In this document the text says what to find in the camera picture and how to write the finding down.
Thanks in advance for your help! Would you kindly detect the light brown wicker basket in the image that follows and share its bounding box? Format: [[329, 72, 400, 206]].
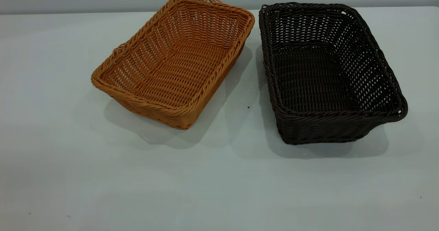
[[91, 0, 255, 130]]

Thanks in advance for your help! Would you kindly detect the dark brown wicker basket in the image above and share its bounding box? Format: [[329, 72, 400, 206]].
[[259, 2, 408, 145]]

